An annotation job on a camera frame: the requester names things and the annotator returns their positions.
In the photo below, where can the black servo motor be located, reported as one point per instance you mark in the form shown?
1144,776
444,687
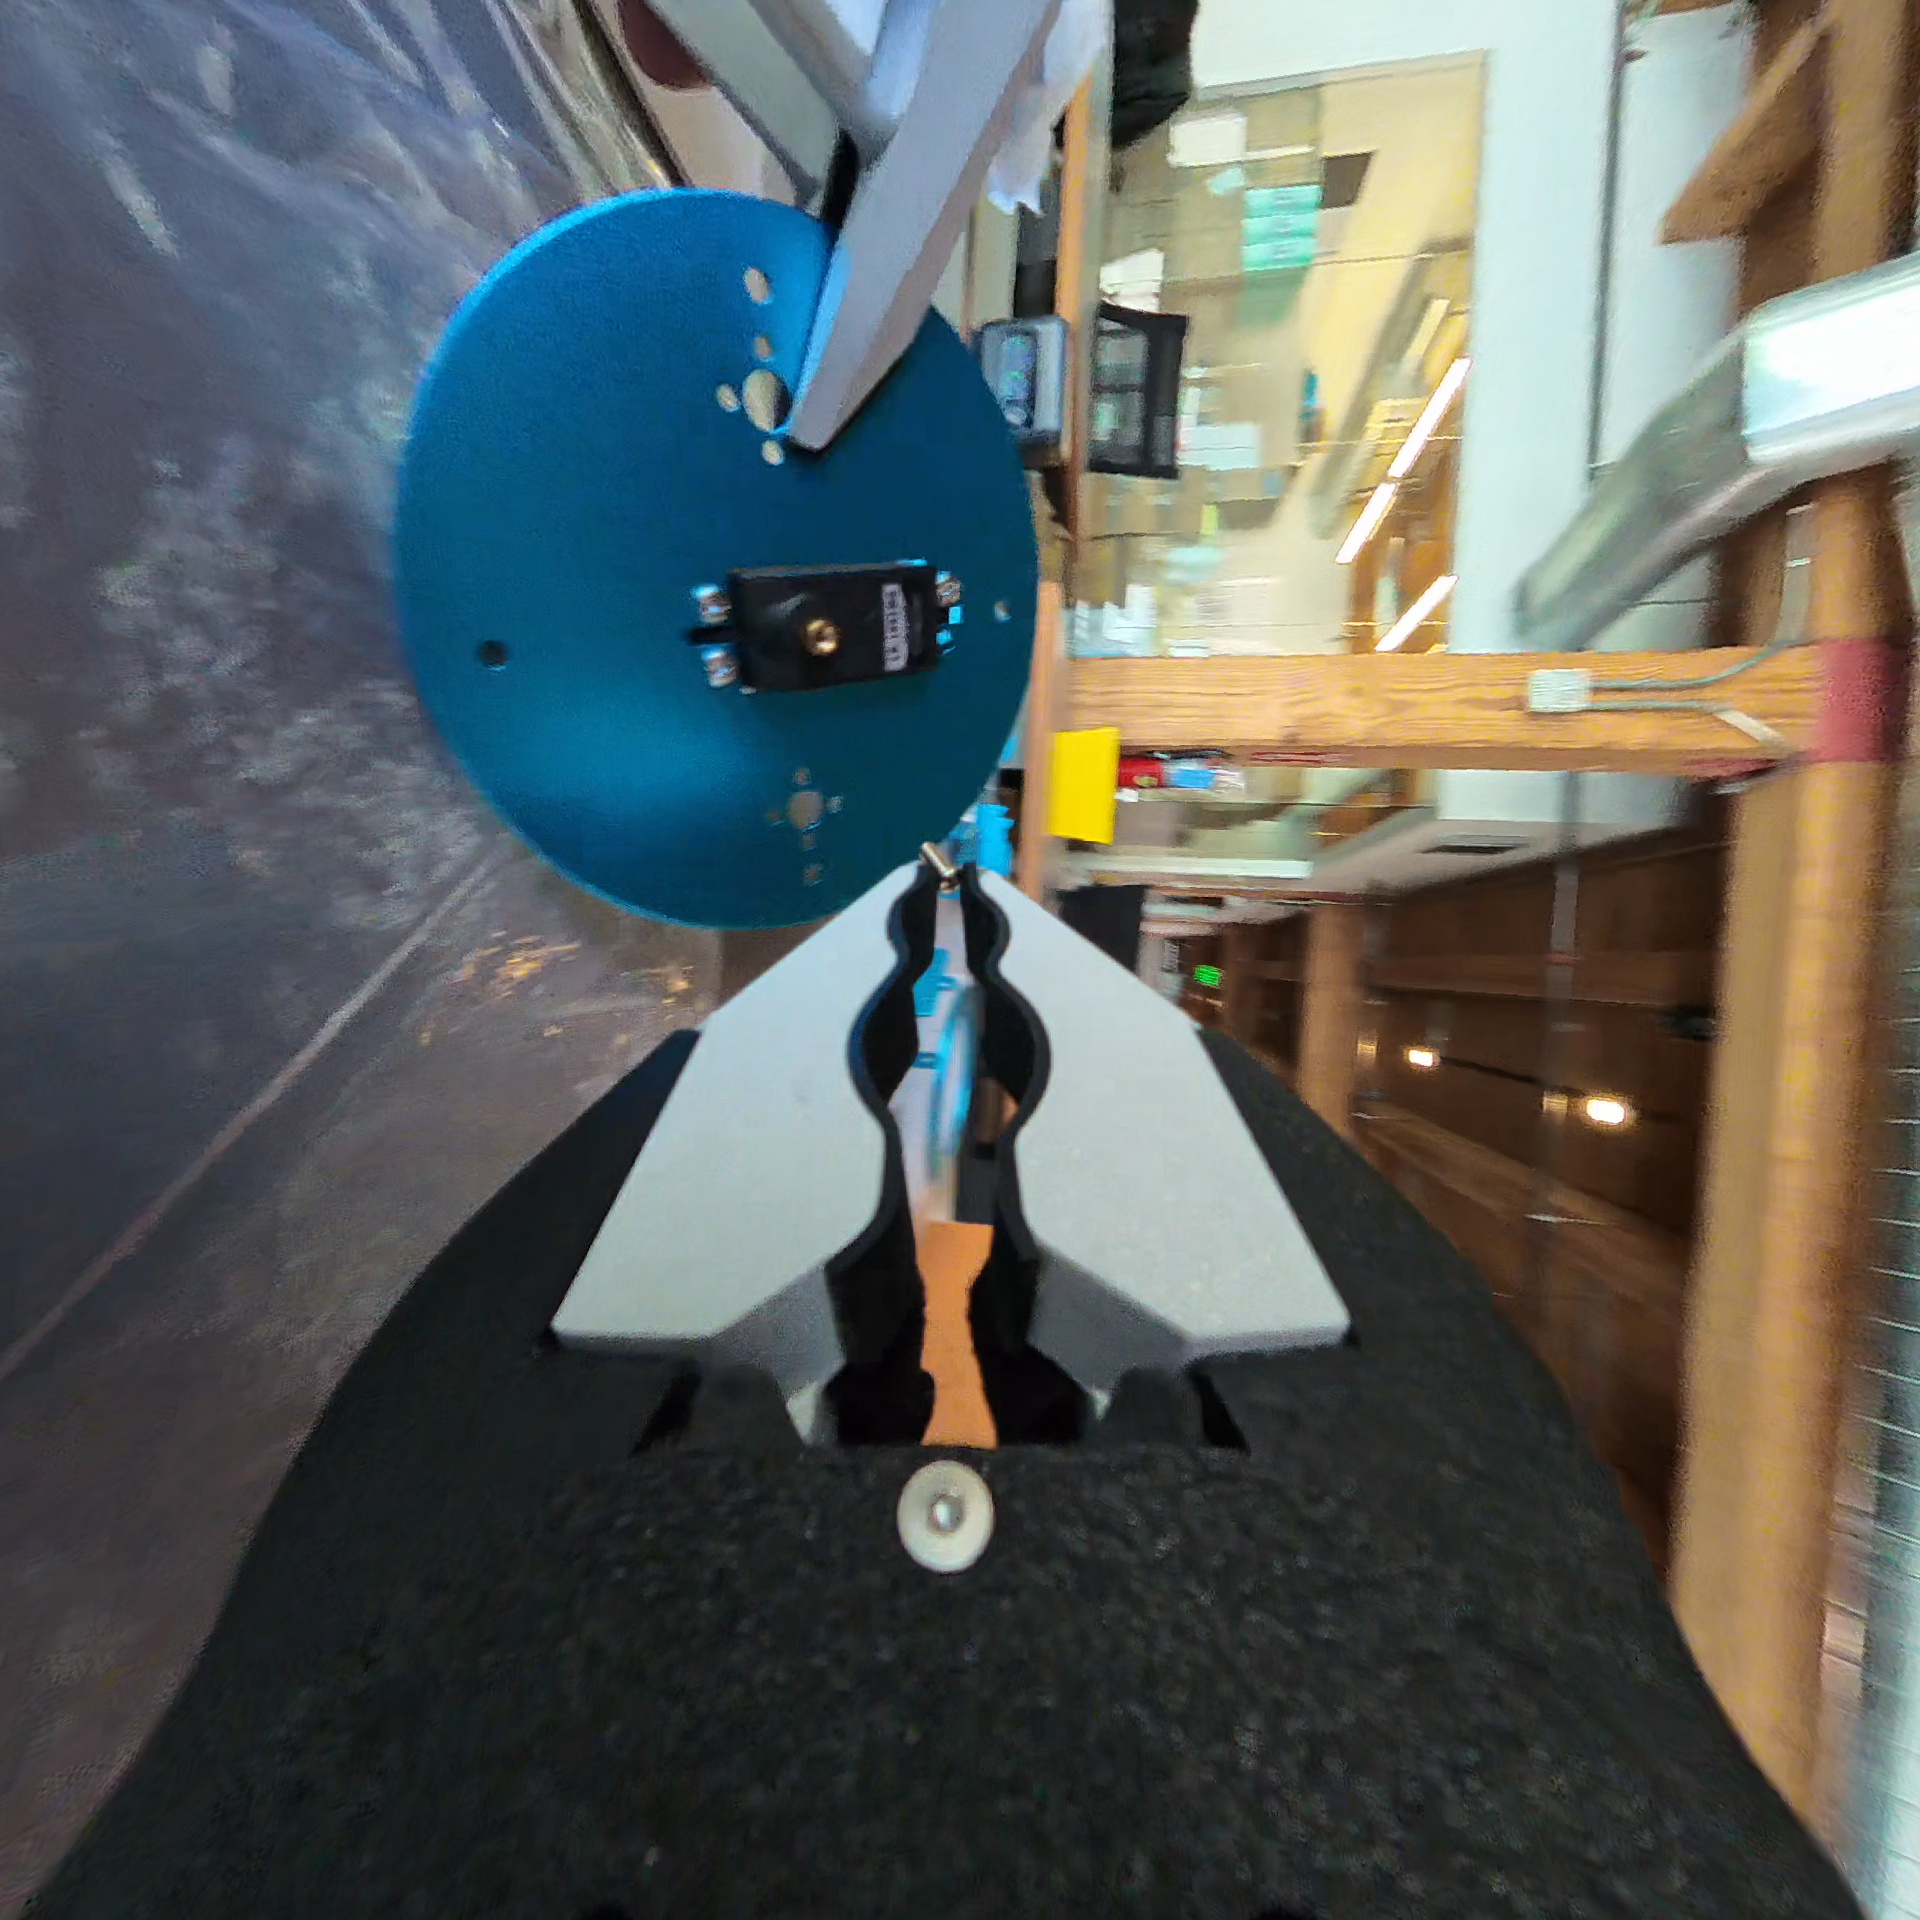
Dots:
833,630

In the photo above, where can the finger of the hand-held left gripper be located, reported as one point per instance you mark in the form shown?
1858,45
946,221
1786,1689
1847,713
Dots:
765,75
928,196

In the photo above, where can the blue round metal plate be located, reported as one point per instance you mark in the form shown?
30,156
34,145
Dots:
600,450

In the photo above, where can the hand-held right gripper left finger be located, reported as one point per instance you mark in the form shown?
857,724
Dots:
733,1183

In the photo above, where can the stacked cardboard boxes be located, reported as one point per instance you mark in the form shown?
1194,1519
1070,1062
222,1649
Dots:
1274,374

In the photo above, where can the wooden top table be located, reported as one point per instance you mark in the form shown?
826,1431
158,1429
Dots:
1072,196

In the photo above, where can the yellow box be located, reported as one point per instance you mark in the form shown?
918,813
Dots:
1084,781

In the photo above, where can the large silver air duct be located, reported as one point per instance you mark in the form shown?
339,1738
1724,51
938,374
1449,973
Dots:
1770,388

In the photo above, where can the black plastic crate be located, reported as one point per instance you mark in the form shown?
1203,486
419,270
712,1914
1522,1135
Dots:
1136,388

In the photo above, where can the dark grey desk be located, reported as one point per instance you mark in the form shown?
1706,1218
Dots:
91,1575

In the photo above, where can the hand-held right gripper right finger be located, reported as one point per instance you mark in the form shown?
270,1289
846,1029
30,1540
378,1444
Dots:
1183,1183

